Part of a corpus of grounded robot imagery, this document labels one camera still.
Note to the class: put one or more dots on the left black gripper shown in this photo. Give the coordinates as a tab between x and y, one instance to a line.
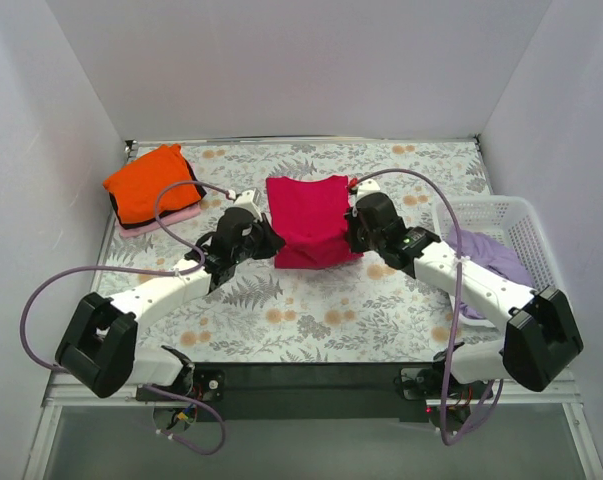
267	236

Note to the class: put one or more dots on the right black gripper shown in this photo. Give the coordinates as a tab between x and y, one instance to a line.
354	232

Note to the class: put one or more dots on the magenta t shirt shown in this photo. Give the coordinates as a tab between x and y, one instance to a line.
310	217

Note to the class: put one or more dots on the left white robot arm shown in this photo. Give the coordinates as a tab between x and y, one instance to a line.
99	347

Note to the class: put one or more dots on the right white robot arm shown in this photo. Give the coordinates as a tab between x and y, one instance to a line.
540	337

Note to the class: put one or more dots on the folded black t shirt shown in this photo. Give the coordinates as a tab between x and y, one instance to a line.
115	207

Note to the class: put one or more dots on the floral table mat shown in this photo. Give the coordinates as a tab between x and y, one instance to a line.
356	312

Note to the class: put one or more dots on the folded pink t shirt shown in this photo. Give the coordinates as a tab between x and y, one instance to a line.
151	222

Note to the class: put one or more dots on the lavender t shirt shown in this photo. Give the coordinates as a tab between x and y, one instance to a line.
495	257

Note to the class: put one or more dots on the folded orange t shirt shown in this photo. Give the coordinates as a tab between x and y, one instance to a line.
133	190

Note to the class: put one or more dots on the white plastic basket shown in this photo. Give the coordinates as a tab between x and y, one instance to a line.
513	222

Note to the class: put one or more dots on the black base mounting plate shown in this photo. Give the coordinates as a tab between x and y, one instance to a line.
319	391

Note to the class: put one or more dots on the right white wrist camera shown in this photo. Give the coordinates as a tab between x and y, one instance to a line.
359	189

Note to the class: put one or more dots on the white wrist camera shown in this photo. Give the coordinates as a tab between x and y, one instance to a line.
248	200
359	189

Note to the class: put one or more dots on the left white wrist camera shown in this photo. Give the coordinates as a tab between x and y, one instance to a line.
248	200

